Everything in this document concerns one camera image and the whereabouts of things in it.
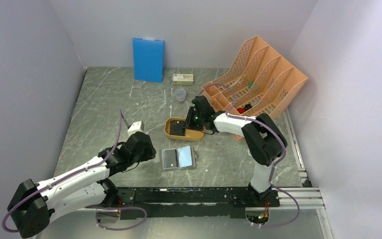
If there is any yellow oval tray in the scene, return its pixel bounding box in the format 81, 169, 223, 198
165, 118, 204, 141

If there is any grey card holder wallet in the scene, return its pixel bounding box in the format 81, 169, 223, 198
160, 145, 198, 171

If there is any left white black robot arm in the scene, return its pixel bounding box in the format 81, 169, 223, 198
1, 130, 156, 239

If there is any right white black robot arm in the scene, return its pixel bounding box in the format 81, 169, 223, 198
186, 96, 287, 206

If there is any black credit card stack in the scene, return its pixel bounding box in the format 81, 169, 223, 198
170, 120, 187, 136

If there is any small clear plastic cup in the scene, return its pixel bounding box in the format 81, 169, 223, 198
174, 88, 187, 104

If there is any red black object in rack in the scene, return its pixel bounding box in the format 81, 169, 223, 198
236, 104, 252, 114

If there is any small white red box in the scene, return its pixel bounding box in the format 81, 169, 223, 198
172, 73, 194, 85

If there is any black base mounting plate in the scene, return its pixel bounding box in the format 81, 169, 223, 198
96, 187, 280, 220

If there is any orange file organizer rack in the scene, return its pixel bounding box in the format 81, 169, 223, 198
201, 36, 308, 119

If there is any blue board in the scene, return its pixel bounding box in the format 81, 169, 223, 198
132, 38, 164, 83

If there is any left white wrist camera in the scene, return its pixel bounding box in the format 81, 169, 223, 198
127, 121, 144, 136

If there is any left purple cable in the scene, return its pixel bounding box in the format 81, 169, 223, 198
1, 110, 148, 233

